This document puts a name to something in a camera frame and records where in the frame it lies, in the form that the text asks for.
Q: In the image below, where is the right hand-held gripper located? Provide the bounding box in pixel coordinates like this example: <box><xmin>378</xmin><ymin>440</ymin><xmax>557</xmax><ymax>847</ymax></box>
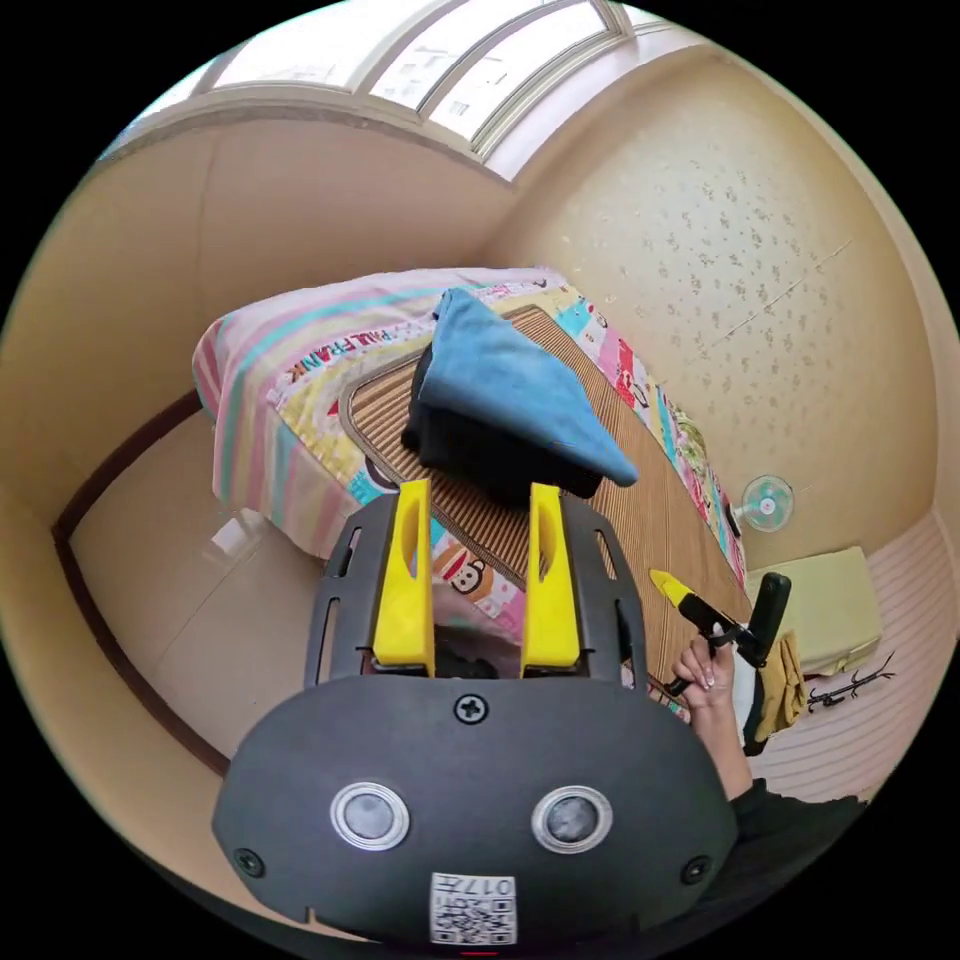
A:
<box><xmin>647</xmin><ymin>567</ymin><xmax>765</xmax><ymax>699</ymax></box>

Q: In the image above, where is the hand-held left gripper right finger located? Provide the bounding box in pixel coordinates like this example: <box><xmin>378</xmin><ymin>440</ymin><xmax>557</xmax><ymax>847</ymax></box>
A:
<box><xmin>519</xmin><ymin>482</ymin><xmax>583</xmax><ymax>670</ymax></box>

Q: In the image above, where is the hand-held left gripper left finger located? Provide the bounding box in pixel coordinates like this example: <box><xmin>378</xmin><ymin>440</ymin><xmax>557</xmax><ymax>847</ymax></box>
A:
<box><xmin>372</xmin><ymin>478</ymin><xmax>438</xmax><ymax>670</ymax></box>

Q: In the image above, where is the person's right forearm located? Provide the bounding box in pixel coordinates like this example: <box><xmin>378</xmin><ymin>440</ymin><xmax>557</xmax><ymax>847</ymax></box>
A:
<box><xmin>686</xmin><ymin>704</ymin><xmax>757</xmax><ymax>802</ymax></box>

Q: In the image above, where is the person's right hand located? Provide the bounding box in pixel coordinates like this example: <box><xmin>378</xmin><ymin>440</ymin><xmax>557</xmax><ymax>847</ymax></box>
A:
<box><xmin>671</xmin><ymin>637</ymin><xmax>741</xmax><ymax>715</ymax></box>

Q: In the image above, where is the bed with printed sheet and mat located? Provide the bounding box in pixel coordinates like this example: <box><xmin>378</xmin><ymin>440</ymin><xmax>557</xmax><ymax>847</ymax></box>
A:
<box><xmin>191</xmin><ymin>263</ymin><xmax>757</xmax><ymax>725</ymax></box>

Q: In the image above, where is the white fan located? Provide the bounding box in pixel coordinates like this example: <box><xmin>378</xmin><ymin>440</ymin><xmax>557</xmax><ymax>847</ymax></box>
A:
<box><xmin>730</xmin><ymin>473</ymin><xmax>796</xmax><ymax>536</ymax></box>

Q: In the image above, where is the mustard yellow garment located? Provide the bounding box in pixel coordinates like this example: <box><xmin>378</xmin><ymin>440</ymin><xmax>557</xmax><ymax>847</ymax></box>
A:
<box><xmin>752</xmin><ymin>631</ymin><xmax>810</xmax><ymax>745</ymax></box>

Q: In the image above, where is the pile of clothes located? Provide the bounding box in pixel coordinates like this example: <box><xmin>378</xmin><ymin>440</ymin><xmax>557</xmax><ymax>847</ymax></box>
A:
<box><xmin>400</xmin><ymin>286</ymin><xmax>641</xmax><ymax>506</ymax></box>

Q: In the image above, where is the person's body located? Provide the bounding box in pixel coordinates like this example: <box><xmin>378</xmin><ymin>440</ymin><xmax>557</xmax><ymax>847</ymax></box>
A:
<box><xmin>704</xmin><ymin>776</ymin><xmax>871</xmax><ymax>931</ymax></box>

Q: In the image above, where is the window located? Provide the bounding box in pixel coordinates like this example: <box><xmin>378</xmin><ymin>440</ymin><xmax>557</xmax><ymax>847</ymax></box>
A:
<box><xmin>97</xmin><ymin>0</ymin><xmax>680</xmax><ymax>183</ymax></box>

